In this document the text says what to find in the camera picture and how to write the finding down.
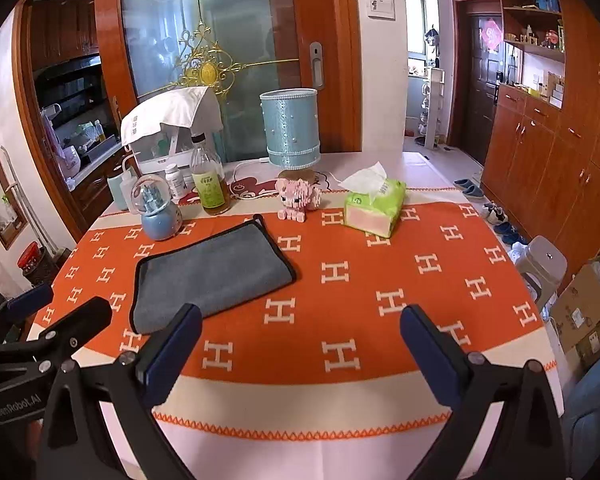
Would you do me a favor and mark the red bucket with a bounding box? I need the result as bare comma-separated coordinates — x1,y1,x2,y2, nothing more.
17,242,42,274

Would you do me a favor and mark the cardboard box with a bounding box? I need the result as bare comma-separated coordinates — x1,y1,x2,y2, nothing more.
550,256,600,370

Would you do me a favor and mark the teal ceramic cup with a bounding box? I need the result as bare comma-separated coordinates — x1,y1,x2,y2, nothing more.
107,174,128,211

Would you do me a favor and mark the white squeeze bottle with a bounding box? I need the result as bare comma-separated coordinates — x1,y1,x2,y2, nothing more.
120,154,138,214

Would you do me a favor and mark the blue snow globe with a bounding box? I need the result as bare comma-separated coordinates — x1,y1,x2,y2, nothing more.
131,174,183,242

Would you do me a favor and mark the white plastic stool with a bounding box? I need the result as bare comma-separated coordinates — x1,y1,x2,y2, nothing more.
515,235,568,310

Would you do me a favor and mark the small white pill bottle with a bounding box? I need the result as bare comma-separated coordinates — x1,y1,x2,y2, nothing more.
164,164,187,202

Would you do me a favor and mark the grey towel black trim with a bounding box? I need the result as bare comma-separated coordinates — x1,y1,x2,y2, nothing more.
130,214,298,335

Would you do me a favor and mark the clear plastic storage box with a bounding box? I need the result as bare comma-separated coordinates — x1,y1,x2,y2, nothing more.
121,122,197,174

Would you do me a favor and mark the glass bottle green label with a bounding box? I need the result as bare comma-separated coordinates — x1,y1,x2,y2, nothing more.
189,133,230,214

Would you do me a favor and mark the green tissue pack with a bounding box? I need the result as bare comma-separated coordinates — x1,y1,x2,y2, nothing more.
339,162,406,238

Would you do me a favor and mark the pink block pig figure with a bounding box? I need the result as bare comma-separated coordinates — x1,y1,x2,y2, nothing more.
275,178,322,223

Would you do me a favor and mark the teal cylindrical lamp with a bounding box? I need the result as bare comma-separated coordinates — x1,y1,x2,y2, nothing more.
260,88,321,170

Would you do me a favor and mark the wooden wall cabinet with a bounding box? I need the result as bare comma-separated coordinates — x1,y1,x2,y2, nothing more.
481,0,600,278

